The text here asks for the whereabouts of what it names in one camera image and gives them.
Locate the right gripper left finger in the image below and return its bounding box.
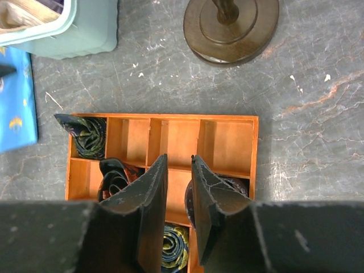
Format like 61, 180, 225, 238
101, 154, 168, 272

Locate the green patterned rolled tie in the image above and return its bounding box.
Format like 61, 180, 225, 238
54, 114, 106, 160

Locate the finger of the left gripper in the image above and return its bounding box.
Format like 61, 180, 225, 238
0, 64, 16, 77

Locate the purple bucket hat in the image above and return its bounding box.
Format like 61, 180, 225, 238
39, 0, 64, 14

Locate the teal plastic basket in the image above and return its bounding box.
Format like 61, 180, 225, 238
1, 1, 118, 60

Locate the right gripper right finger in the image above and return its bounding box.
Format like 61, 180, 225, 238
191, 155, 252, 266

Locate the yellow blue rolled tie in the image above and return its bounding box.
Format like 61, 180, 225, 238
161, 224, 189, 272

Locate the wooden compartment tray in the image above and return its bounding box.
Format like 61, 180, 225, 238
64, 113, 259, 273

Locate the cream mannequin head stand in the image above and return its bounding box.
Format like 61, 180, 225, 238
183, 0, 280, 65

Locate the blue printed cloth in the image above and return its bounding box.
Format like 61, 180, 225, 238
1, 47, 38, 153

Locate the beige bucket hat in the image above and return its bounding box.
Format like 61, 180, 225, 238
1, 1, 60, 34

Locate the dark brown rolled tie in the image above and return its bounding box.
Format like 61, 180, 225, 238
185, 174, 250, 229

